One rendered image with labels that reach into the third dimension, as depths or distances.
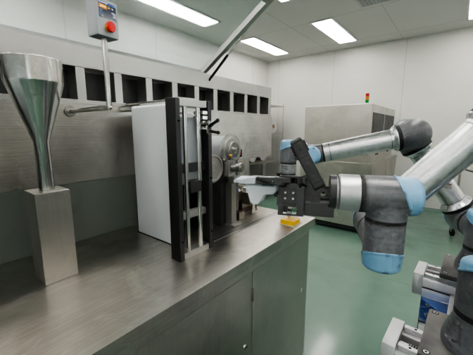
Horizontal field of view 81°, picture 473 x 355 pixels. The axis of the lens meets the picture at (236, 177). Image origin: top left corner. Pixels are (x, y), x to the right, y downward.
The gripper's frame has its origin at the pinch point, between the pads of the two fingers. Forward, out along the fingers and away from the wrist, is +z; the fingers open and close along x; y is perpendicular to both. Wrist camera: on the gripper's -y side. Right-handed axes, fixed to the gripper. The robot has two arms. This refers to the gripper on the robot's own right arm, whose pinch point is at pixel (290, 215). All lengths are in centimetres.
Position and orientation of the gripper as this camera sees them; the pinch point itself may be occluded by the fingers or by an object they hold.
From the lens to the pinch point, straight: 136.4
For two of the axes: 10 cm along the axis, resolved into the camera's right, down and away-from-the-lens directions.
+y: -7.9, -1.1, 6.1
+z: 0.0, 9.9, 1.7
